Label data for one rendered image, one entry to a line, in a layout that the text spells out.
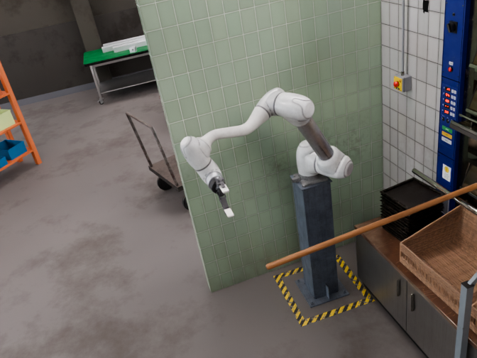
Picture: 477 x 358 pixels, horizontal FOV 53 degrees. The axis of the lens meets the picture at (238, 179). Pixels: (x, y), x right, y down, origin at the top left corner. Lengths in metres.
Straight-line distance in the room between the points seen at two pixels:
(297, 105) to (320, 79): 0.95
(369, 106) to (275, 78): 0.82
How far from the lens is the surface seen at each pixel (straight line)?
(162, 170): 5.22
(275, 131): 3.46
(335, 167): 2.99
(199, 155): 2.39
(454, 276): 3.15
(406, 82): 3.43
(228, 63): 3.19
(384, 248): 3.32
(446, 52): 3.08
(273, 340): 3.57
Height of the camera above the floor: 2.67
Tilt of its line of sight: 30 degrees down
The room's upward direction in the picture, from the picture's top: 11 degrees counter-clockwise
